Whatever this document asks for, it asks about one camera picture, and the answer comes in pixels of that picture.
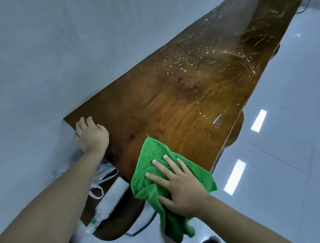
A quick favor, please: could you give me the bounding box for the person's left hand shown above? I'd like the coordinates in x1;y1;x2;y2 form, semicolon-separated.
75;116;110;154

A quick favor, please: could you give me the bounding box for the person's right hand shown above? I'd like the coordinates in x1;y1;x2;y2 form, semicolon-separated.
146;155;210;218

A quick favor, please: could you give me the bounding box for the green cloth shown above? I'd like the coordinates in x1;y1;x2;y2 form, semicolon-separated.
131;136;217;243

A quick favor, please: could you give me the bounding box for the person's left forearm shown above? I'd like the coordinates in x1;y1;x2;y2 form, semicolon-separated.
0;148;107;243

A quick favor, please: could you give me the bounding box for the person's right forearm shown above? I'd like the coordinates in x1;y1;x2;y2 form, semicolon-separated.
197;194;293;243

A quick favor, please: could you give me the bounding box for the clear plastic bag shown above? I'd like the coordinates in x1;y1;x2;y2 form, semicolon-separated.
51;150;119;200

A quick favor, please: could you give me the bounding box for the white spray bottle green collar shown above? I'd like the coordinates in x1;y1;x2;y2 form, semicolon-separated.
86;177;130;234

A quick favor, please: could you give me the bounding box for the brown wooden table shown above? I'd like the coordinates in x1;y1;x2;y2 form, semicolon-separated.
63;0;303;193

